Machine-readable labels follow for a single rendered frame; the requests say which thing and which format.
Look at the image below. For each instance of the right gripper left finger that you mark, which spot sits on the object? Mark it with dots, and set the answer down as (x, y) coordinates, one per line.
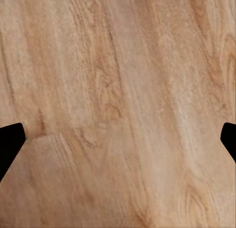
(12, 138)

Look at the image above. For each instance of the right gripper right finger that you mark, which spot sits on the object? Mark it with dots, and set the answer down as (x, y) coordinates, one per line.
(228, 138)

